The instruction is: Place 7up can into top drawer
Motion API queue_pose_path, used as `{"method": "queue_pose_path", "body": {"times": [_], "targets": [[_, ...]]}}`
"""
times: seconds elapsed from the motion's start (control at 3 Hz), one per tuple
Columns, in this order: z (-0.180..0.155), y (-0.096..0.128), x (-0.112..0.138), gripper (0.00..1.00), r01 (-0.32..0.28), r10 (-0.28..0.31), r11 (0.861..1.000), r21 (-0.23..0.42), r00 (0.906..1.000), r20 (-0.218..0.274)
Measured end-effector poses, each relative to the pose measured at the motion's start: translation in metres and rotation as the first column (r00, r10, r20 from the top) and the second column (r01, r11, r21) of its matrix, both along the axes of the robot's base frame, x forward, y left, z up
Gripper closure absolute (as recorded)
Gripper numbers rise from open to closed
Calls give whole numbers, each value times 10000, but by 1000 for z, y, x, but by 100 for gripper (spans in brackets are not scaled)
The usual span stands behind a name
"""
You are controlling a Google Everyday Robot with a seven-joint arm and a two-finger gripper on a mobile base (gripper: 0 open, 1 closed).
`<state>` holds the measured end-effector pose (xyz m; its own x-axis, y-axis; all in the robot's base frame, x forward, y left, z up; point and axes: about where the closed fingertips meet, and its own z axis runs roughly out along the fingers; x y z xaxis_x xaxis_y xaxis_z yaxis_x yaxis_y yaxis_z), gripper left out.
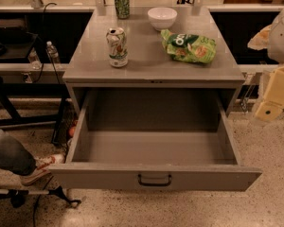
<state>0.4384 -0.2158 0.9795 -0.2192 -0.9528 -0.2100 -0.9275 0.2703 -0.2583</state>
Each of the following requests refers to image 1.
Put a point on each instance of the clear plastic water bottle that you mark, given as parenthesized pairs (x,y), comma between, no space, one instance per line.
(53,53)

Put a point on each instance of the grey metal cabinet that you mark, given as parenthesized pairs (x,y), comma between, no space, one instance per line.
(149,64)

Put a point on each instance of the white green 7up can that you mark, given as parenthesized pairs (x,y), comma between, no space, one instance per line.
(117,47)

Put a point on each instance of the black drawer handle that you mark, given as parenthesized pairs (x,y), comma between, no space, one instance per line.
(154,181)

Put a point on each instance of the black side table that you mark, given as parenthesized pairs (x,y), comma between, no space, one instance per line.
(27,71)

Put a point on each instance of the dark green soda can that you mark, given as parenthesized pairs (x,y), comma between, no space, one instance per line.
(122,8)

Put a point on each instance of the person leg in jeans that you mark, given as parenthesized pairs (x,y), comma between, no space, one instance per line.
(14,157)

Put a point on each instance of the open grey top drawer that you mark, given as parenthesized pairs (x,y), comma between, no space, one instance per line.
(124,132)

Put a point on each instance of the green chip bag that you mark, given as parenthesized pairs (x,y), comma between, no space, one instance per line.
(188,48)

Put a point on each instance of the black stand with cable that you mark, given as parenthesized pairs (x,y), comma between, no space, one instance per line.
(35,207)

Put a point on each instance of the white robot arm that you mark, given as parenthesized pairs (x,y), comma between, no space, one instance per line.
(271,38)

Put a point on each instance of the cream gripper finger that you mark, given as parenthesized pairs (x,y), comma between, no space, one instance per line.
(272,103)
(260,40)

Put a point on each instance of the white red sneaker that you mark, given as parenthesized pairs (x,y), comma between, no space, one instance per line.
(42,168)

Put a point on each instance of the white ceramic bowl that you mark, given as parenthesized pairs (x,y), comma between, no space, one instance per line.
(162,18)

